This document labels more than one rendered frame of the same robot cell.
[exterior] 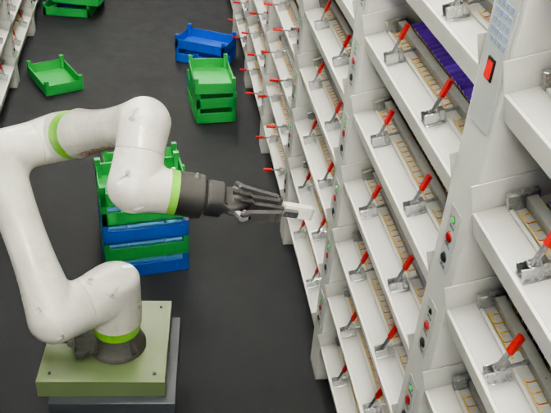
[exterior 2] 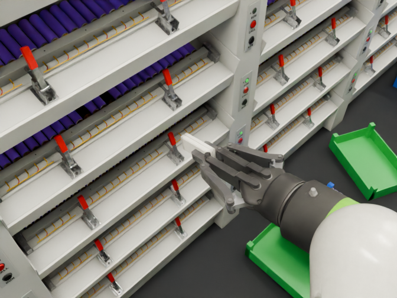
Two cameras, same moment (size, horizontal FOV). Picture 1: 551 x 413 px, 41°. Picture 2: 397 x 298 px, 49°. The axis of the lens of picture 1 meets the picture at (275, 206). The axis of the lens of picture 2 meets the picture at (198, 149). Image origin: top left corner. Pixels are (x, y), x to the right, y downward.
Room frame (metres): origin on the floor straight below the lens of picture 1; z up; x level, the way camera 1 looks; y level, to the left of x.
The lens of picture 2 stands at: (1.56, 0.35, 1.45)
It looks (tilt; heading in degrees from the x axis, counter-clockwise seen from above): 50 degrees down; 236
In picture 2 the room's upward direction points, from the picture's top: straight up
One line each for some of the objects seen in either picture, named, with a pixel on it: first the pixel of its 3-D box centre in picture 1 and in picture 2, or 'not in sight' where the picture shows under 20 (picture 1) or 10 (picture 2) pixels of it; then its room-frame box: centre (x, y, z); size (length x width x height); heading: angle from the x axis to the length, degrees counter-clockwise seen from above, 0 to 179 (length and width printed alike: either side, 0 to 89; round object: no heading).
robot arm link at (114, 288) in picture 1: (111, 301); not in sight; (1.39, 0.40, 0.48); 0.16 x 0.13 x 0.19; 135
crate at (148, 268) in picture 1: (143, 249); not in sight; (2.16, 0.48, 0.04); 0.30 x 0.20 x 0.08; 109
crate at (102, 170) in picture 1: (140, 178); not in sight; (2.16, 0.48, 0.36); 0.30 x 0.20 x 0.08; 109
